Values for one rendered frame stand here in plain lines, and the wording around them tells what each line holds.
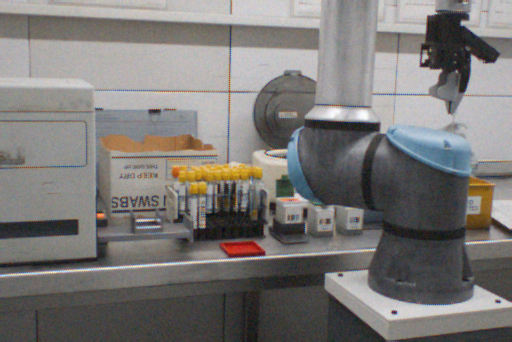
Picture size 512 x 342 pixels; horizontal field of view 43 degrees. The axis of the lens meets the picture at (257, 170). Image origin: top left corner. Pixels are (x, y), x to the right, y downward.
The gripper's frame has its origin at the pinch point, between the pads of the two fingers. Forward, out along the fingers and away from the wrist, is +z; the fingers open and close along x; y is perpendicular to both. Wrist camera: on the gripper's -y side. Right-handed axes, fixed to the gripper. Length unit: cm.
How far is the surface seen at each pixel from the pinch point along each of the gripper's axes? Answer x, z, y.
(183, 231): 14, 22, 61
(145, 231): 15, 21, 68
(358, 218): 7.2, 22.2, 24.2
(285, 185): 4.2, 15.6, 39.1
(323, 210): 7.7, 20.1, 32.1
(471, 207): 6.7, 20.7, -2.1
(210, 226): 5, 23, 54
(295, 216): 9.2, 20.8, 38.4
